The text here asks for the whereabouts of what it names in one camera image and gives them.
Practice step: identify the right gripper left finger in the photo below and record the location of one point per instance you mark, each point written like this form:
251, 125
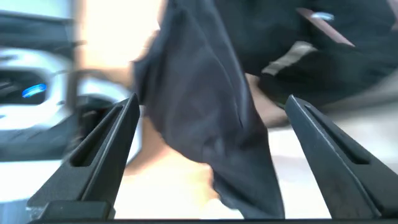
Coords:
62, 193

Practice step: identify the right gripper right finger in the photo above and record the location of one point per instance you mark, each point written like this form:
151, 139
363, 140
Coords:
348, 186

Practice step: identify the black garment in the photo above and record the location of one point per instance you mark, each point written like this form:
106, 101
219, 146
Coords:
202, 109

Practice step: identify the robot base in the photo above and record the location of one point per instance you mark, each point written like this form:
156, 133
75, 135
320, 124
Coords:
31, 109

